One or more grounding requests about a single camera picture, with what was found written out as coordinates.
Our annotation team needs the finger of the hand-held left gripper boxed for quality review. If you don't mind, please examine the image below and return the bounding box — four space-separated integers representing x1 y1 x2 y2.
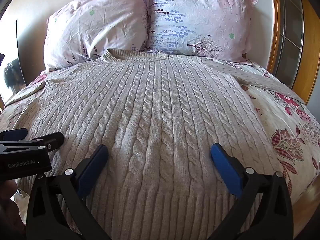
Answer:
24 131 64 152
0 128 28 142

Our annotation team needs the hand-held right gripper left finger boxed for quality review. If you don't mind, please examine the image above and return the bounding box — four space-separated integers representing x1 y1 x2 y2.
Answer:
26 144 112 240

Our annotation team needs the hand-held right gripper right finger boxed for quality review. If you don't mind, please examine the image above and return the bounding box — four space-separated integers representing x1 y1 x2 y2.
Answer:
210 143 293 240

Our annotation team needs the beige cable-knit sweater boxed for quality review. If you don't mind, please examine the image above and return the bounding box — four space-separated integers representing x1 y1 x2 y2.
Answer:
0 48 278 240

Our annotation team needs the person's left forearm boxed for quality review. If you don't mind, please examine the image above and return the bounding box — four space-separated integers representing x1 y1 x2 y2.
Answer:
0 179 25 238

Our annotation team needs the black flat monitor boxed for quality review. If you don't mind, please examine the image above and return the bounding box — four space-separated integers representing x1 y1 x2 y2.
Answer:
3 19 27 93

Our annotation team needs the floral bedspread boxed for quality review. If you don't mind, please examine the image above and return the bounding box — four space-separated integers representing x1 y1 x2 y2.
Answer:
0 57 320 233

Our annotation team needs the pink floral pillow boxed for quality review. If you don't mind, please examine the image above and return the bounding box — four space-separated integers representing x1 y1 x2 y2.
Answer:
44 0 150 71

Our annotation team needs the pink pillow with purple flowers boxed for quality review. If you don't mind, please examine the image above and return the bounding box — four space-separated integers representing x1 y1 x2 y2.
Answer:
144 0 258 63

